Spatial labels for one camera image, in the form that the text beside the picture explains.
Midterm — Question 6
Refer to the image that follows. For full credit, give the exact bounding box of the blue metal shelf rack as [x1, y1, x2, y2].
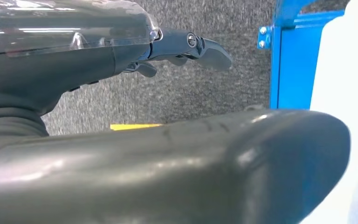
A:
[257, 0, 346, 110]

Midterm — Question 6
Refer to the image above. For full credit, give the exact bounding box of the yellow floor tape square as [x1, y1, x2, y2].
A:
[110, 123, 164, 132]

